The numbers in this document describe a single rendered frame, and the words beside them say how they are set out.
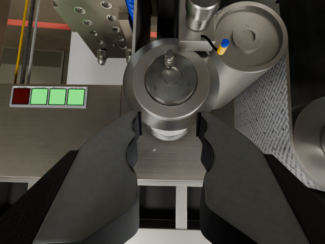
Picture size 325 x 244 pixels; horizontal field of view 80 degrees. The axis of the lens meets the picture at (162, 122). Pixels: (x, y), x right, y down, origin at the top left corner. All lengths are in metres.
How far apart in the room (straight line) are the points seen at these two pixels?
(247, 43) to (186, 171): 0.40
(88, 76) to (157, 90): 1.97
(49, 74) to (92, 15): 2.59
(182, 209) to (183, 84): 0.44
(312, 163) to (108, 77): 2.01
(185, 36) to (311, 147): 0.24
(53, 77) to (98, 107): 2.44
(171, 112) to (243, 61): 0.14
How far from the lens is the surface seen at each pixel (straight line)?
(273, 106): 0.39
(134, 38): 0.35
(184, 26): 0.30
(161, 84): 0.28
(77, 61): 2.33
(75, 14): 0.58
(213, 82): 0.31
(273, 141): 0.38
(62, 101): 0.71
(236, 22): 0.37
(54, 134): 0.71
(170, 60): 0.27
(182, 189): 0.63
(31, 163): 0.74
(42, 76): 3.14
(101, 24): 0.59
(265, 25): 0.38
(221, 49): 0.25
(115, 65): 2.22
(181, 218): 0.65
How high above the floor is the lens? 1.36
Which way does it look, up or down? 9 degrees down
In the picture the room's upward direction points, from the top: 179 degrees counter-clockwise
